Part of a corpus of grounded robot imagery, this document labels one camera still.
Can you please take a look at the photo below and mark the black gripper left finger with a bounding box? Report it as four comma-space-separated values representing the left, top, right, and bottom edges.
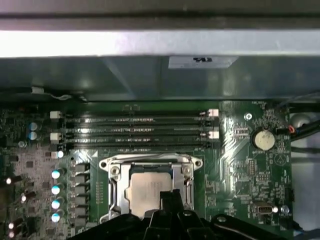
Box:
67, 191, 174, 240

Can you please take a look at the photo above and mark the silver capacitor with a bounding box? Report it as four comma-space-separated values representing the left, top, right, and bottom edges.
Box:
50, 183, 66, 196
50, 197, 66, 211
50, 211, 66, 224
50, 167, 66, 180

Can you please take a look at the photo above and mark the silver coin cell battery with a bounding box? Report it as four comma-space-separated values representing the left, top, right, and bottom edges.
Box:
251, 127, 276, 151

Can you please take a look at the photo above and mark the white sticker label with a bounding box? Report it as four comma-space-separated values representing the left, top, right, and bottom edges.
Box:
167, 56, 240, 70

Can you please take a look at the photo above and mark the green motherboard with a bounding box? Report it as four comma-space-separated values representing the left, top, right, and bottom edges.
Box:
0, 99, 295, 240

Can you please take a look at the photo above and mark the silver internal USB port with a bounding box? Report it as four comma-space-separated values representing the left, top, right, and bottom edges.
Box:
252, 203, 274, 216

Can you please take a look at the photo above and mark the silver CPU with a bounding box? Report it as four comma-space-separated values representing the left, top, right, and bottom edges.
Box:
124, 162, 176, 218

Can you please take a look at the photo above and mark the metal locking lever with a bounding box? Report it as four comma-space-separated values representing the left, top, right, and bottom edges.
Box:
106, 152, 196, 163
184, 179, 195, 210

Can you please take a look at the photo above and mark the CPU socket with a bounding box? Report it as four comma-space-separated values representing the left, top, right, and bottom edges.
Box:
98, 152, 205, 225

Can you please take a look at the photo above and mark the black PC case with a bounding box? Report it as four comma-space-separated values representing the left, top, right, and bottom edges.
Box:
0, 0, 320, 226

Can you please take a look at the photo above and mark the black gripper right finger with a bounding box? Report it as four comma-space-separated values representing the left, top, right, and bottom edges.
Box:
172, 189, 278, 240

